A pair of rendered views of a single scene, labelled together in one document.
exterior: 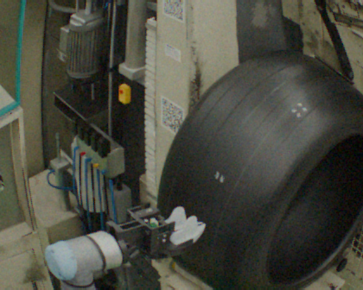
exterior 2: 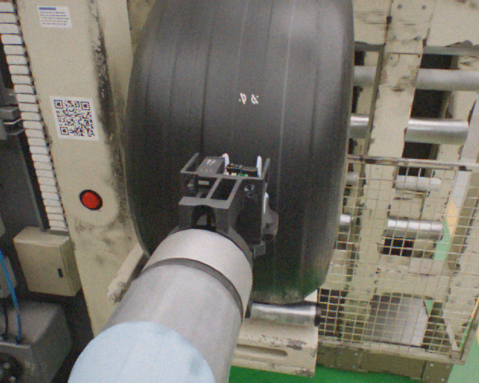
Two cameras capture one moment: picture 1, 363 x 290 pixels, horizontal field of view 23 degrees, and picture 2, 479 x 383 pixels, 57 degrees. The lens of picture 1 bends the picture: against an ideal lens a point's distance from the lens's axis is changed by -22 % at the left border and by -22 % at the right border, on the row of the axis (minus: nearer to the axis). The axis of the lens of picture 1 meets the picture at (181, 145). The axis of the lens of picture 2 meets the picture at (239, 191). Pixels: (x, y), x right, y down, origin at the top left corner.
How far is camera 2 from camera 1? 1.54 m
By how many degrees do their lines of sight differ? 35
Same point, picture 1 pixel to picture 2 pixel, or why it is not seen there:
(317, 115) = not seen: outside the picture
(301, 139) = (338, 13)
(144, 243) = (242, 226)
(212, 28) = not seen: outside the picture
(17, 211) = not seen: outside the picture
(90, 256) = (221, 317)
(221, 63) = (118, 26)
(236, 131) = (239, 35)
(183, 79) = (82, 55)
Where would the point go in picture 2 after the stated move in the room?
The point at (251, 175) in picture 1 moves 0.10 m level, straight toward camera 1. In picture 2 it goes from (302, 74) to (372, 96)
